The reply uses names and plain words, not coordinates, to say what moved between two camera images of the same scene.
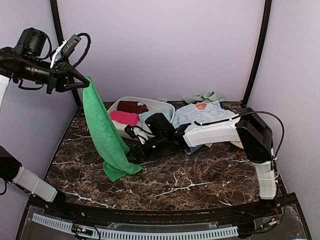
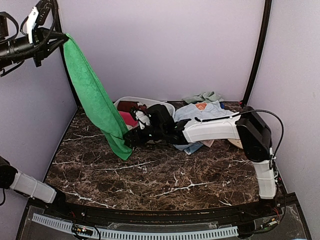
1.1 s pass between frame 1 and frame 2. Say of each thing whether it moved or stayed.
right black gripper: moved
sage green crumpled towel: stayed
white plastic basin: stayed
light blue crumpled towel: stayed
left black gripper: moved
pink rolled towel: stayed
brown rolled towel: stayed
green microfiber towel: moved
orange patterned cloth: stayed
